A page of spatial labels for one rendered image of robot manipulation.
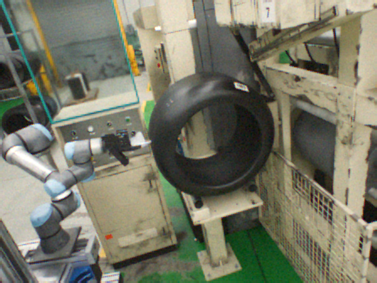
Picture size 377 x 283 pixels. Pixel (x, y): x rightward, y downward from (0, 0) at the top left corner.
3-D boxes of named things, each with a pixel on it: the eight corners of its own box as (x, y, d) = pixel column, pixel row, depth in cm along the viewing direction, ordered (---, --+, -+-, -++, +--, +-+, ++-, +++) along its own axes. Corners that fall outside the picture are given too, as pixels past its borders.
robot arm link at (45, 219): (33, 233, 151) (22, 214, 145) (55, 217, 161) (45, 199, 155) (45, 240, 144) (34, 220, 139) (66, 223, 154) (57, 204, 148)
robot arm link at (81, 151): (70, 155, 126) (65, 139, 122) (95, 152, 128) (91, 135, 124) (67, 165, 119) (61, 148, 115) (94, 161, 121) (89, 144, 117)
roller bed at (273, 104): (243, 141, 185) (239, 98, 172) (264, 136, 187) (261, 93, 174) (257, 153, 167) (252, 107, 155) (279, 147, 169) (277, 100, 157)
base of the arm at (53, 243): (37, 256, 149) (29, 242, 145) (48, 235, 163) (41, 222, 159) (65, 251, 149) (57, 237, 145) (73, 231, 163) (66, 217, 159)
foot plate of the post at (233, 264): (197, 253, 223) (196, 249, 222) (228, 242, 227) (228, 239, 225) (206, 281, 199) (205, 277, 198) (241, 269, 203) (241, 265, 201)
